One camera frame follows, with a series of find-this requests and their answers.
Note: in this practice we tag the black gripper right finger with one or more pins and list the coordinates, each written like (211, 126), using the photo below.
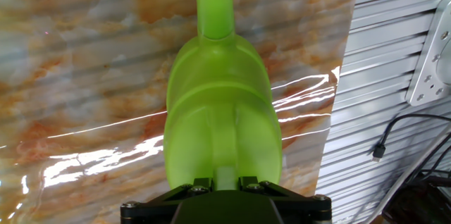
(296, 203)

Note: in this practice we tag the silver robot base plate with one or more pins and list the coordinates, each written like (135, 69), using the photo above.
(428, 62)

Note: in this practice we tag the orange marble pattern mat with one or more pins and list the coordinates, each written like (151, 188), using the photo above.
(88, 76)

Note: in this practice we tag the dark red transparent watering can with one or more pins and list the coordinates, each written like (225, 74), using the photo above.
(415, 203)

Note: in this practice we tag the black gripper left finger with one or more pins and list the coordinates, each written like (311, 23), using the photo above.
(165, 203)

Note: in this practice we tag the green plastic watering can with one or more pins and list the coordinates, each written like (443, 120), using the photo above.
(222, 111)

